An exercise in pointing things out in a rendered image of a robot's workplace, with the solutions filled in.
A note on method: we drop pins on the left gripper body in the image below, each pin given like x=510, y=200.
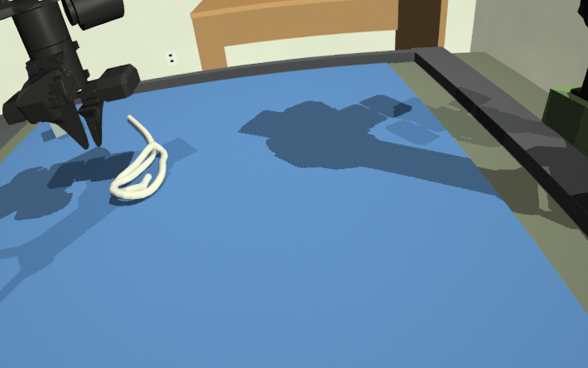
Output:
x=115, y=83

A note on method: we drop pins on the blue mat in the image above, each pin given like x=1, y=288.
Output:
x=317, y=218

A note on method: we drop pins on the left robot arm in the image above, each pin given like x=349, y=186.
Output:
x=41, y=24

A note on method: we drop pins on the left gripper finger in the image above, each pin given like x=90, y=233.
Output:
x=90, y=112
x=71, y=123

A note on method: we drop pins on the white rope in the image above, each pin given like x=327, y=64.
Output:
x=140, y=190

